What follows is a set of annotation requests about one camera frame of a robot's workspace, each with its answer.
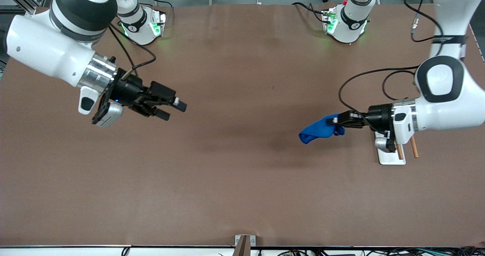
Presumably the blue microfibre towel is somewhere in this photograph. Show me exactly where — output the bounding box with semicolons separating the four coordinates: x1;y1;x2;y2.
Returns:
299;114;346;145

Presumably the arm base connector panel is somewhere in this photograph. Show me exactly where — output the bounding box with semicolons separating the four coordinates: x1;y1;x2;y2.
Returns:
321;9;338;35
150;10;167;38

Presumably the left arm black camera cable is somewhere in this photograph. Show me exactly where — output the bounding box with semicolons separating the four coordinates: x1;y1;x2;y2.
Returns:
338;66;419;131

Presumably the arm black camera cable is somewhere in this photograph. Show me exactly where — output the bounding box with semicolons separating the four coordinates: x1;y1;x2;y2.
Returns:
338;66;419;131
108;23;157;77

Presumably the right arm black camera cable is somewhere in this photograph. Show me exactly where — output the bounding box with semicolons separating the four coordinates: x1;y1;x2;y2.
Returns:
108;23;157;77

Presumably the white rack base plate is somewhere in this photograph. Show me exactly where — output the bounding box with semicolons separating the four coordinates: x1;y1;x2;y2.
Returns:
374;132;407;165

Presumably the black cable with grey connector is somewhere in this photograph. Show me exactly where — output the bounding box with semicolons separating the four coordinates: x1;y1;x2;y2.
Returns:
403;0;444;43

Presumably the tangled cable bundle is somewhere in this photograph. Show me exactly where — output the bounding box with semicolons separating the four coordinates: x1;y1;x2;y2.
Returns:
277;247;485;256

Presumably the grey metal mounting bracket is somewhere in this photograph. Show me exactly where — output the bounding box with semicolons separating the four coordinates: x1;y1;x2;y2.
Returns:
235;235;257;247

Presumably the brown camera mount post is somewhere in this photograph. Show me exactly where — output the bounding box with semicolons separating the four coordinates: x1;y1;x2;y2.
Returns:
232;235;251;256

